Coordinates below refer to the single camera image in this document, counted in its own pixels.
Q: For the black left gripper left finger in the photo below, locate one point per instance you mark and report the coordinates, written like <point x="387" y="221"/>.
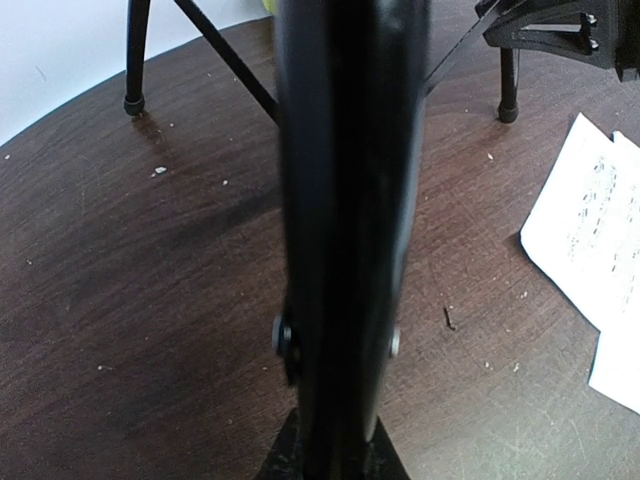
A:
<point x="284" y="459"/>

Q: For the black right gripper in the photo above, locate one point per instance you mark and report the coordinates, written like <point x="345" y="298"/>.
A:
<point x="606" y="32"/>

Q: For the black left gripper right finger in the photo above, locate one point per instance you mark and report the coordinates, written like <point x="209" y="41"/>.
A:
<point x="383" y="462"/>

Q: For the sheet music page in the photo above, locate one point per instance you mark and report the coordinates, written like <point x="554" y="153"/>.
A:
<point x="615" y="372"/>
<point x="583" y="230"/>

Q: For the black folding music stand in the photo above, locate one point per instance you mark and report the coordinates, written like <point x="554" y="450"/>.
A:
<point x="352" y="80"/>

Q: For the green plastic bowl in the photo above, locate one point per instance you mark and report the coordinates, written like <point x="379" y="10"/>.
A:
<point x="271" y="6"/>

